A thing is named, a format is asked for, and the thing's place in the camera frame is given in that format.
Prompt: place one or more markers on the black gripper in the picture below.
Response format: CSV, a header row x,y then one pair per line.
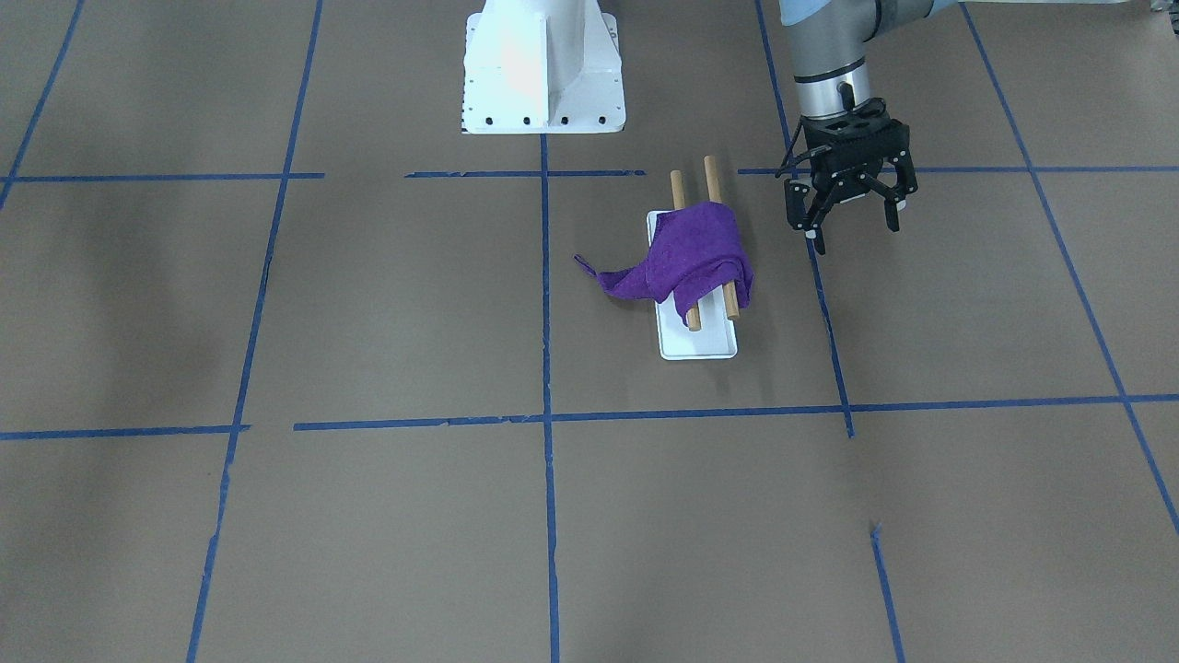
x,y
799,199

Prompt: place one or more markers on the white towel rack base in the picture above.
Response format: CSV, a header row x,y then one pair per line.
x,y
716,339

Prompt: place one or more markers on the wooden rack rod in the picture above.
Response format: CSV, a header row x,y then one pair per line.
x,y
715,193
693,319

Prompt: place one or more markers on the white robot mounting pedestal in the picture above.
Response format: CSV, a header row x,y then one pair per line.
x,y
542,67

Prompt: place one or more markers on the purple towel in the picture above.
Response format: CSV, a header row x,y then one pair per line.
x,y
693,251

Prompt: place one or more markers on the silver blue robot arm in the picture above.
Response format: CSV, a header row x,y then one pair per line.
x,y
827,41

